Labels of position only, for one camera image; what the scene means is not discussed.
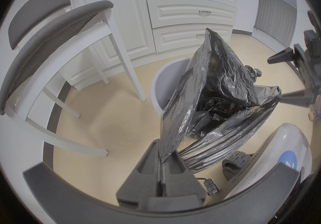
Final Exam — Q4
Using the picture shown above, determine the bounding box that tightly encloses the crumpled black plastic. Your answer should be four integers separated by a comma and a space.
244, 65, 262, 84

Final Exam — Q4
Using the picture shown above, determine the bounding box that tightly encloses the white trash bin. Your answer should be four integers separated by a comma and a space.
150, 57, 196, 115

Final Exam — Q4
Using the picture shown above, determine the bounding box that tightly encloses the grey and white chair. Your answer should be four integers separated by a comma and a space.
0, 0, 147, 158

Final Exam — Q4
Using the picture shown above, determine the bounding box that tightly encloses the black plastic bag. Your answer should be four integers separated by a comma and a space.
159, 28, 282, 174

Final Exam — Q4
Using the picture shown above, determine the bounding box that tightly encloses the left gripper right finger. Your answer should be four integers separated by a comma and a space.
163, 150, 206, 204

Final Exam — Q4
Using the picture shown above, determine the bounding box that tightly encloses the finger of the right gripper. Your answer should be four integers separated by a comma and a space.
275, 88, 314, 108
266, 47, 297, 65

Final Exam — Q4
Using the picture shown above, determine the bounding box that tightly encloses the black cable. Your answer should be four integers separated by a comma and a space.
196, 177, 222, 197

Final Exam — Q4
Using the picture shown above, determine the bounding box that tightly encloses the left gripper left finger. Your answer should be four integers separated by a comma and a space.
116, 138, 163, 206

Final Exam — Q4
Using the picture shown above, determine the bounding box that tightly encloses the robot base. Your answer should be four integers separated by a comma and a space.
221, 123, 314, 199

